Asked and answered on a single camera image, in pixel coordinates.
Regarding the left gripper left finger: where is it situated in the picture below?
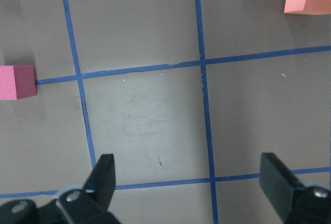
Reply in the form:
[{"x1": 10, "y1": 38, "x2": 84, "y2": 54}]
[{"x1": 82, "y1": 154, "x2": 115, "y2": 211}]

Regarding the red foam cube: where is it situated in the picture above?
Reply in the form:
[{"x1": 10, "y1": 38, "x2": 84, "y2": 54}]
[{"x1": 1, "y1": 65, "x2": 37, "y2": 100}]

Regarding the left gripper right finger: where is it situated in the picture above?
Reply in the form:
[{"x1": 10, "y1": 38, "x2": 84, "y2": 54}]
[{"x1": 259, "y1": 153, "x2": 306, "y2": 221}]

